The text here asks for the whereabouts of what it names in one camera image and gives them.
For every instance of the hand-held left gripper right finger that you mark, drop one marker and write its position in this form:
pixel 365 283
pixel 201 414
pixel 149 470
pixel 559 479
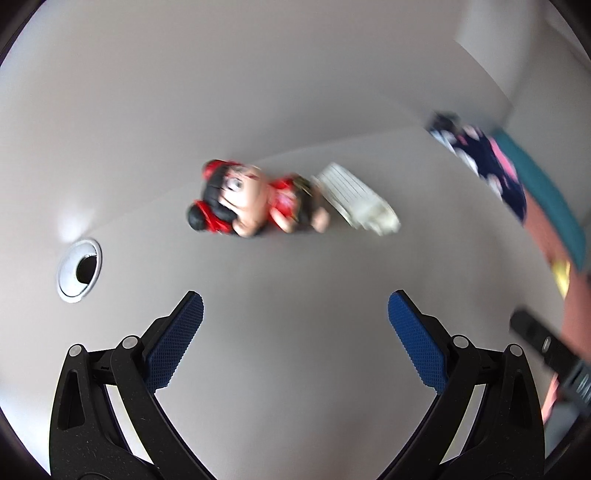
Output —
pixel 418 346

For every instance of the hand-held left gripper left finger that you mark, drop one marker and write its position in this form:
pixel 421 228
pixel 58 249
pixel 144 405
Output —
pixel 173 346

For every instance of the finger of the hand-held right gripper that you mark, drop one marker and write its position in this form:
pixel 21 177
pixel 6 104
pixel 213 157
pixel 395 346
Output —
pixel 540 339

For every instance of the white ribbed plastic piece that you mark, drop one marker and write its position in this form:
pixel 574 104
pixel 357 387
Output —
pixel 355 201

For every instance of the pink bed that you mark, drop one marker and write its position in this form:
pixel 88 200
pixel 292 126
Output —
pixel 570 300

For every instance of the yellow plush toy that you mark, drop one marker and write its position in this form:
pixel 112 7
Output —
pixel 561 273

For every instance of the red dress doll figurine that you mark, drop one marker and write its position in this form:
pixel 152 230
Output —
pixel 244 198

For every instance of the navy printed blanket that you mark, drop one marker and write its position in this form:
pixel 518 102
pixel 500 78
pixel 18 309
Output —
pixel 485 161

